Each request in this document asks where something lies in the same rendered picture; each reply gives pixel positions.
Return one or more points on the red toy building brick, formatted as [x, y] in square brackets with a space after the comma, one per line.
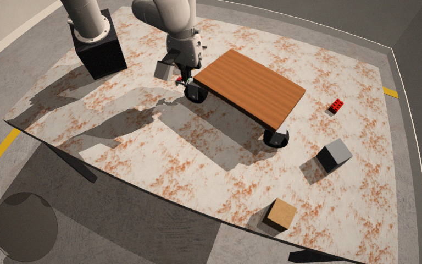
[335, 106]

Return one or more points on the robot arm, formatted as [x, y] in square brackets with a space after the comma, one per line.
[174, 17]

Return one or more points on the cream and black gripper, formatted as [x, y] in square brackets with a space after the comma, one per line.
[191, 49]

